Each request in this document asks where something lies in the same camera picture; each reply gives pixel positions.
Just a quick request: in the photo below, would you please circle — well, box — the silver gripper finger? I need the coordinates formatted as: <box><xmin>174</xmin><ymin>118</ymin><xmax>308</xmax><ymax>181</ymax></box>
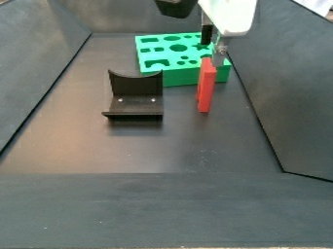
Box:
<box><xmin>201</xmin><ymin>13</ymin><xmax>214</xmax><ymax>45</ymax></box>
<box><xmin>213</xmin><ymin>34</ymin><xmax>229</xmax><ymax>67</ymax></box>

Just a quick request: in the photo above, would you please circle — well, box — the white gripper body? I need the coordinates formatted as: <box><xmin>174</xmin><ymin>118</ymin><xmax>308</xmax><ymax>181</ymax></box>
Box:
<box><xmin>198</xmin><ymin>0</ymin><xmax>258</xmax><ymax>36</ymax></box>

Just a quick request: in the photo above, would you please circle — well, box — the red rectangular block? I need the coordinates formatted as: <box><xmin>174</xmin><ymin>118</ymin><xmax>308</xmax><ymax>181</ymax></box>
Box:
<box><xmin>197</xmin><ymin>57</ymin><xmax>217</xmax><ymax>113</ymax></box>

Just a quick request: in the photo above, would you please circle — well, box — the green shape-sorter board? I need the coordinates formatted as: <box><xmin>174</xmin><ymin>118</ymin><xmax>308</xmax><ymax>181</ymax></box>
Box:
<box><xmin>134</xmin><ymin>31</ymin><xmax>233</xmax><ymax>88</ymax></box>

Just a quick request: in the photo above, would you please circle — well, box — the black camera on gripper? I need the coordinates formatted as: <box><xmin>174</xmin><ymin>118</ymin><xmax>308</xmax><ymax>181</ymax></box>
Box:
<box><xmin>154</xmin><ymin>0</ymin><xmax>198</xmax><ymax>18</ymax></box>

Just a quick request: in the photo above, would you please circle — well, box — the black curved holder stand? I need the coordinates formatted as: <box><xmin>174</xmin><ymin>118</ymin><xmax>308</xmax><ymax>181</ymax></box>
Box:
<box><xmin>102</xmin><ymin>70</ymin><xmax>165</xmax><ymax>119</ymax></box>

